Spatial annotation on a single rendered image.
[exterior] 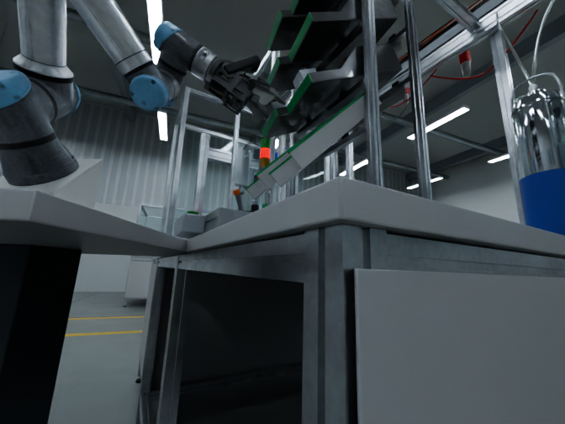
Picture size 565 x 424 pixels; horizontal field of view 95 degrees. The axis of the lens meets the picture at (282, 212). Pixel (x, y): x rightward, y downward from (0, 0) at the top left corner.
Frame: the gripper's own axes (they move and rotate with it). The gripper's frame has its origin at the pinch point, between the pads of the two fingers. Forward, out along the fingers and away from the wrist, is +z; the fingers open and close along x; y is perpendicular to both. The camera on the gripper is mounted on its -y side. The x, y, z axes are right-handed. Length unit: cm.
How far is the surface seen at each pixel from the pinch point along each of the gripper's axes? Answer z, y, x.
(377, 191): 9, 40, 49
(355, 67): 10.1, -5.7, 20.8
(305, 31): -3.9, -9.1, 17.4
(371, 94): 15.3, 1.6, 23.9
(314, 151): 10.4, 19.7, 20.7
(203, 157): -29, -27, -131
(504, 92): 86, -86, -1
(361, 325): 11, 49, 49
